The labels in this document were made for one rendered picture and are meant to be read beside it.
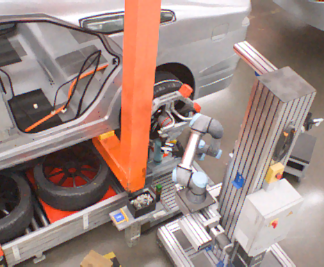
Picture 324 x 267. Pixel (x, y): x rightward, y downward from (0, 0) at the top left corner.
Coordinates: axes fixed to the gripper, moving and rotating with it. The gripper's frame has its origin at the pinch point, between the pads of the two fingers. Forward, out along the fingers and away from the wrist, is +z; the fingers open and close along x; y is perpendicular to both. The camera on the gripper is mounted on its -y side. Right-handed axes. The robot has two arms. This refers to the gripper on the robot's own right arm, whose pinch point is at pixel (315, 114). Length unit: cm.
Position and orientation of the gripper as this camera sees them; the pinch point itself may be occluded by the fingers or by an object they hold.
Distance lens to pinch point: 387.0
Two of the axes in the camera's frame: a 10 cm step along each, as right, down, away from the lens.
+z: 7.1, -4.5, 5.4
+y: 0.1, 7.7, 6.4
